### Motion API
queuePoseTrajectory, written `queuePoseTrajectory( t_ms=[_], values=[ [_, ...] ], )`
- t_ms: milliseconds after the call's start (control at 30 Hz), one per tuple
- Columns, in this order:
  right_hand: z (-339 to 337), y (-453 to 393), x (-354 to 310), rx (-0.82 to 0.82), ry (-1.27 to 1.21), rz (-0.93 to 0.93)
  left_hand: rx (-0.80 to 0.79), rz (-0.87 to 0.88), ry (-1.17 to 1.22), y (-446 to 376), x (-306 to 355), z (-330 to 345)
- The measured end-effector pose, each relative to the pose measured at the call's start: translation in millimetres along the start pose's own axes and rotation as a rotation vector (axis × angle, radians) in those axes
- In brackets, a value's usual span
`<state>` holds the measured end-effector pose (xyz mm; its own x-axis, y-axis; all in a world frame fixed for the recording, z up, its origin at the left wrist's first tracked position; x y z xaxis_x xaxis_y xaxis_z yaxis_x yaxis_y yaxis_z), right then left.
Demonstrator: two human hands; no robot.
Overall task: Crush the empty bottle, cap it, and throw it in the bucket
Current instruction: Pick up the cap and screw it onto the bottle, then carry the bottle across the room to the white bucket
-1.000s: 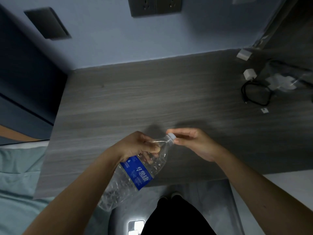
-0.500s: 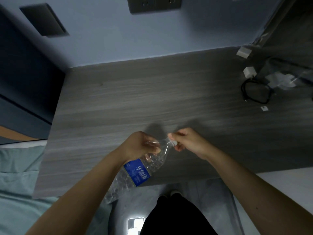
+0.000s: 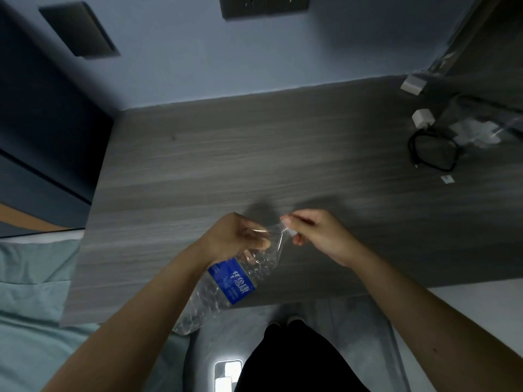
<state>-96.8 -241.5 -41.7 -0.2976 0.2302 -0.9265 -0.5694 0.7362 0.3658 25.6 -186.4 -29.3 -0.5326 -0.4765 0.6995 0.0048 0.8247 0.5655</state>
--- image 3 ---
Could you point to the person's left hand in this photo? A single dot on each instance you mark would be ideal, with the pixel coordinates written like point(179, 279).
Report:
point(229, 238)

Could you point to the person's right hand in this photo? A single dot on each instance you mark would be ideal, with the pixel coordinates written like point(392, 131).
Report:
point(327, 236)

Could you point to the white bottle cap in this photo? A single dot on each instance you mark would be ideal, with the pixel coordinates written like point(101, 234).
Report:
point(289, 229)

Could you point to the clear plastic water bottle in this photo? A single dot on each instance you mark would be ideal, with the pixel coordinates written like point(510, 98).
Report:
point(231, 283)

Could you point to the person's right forearm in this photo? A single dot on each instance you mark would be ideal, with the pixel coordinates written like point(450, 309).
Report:
point(429, 318)

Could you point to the person's left forearm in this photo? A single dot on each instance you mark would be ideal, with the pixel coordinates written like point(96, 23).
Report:
point(130, 322)

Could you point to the person's black trousers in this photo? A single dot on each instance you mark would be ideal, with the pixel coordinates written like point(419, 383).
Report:
point(298, 363)

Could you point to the white shoe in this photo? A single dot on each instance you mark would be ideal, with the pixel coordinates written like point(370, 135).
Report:
point(296, 319)

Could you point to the small white paper scrap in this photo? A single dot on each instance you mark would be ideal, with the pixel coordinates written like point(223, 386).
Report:
point(447, 179)

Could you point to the white charger plug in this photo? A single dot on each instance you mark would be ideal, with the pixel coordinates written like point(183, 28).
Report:
point(423, 118)
point(412, 85)

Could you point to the white crumpled wrapper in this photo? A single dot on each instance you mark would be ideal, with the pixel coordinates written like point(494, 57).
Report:
point(474, 132)

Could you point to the dark blue padded headboard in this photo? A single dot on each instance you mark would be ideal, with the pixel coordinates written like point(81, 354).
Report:
point(41, 138)

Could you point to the light green bed sheet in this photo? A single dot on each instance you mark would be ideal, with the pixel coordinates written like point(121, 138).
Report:
point(28, 314)

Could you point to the clear plastic bag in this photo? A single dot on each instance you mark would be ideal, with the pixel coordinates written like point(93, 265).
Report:
point(510, 118)

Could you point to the dark wooden side panel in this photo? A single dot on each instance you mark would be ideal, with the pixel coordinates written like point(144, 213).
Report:
point(498, 44)

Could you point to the grey wall socket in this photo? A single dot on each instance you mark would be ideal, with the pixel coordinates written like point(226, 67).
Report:
point(241, 6)
point(288, 4)

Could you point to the dark blank wall plate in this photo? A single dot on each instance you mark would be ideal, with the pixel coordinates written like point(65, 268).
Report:
point(79, 30)

